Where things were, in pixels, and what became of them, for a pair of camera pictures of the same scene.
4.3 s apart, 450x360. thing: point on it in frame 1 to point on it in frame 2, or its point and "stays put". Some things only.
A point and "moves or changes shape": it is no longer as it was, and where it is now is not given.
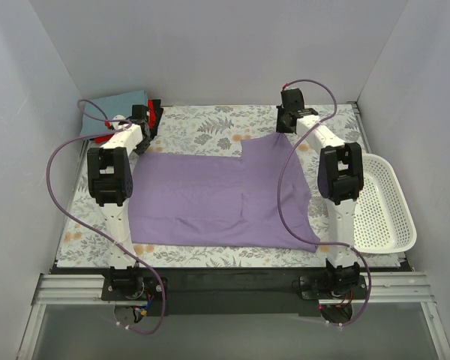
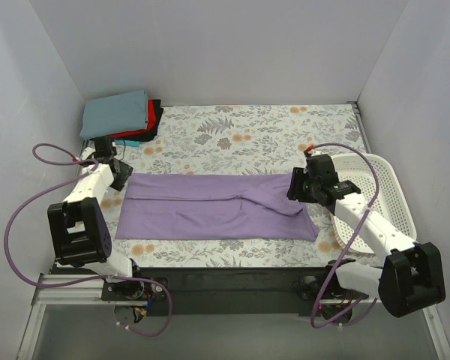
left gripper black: [150, 125] to [121, 172]
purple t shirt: [256, 198] moves or changes shape
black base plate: [232, 292] stays put
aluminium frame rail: [399, 289] stays put
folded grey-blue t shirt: [98, 112] stays put
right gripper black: [285, 125] to [295, 185]
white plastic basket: [382, 220] stays put
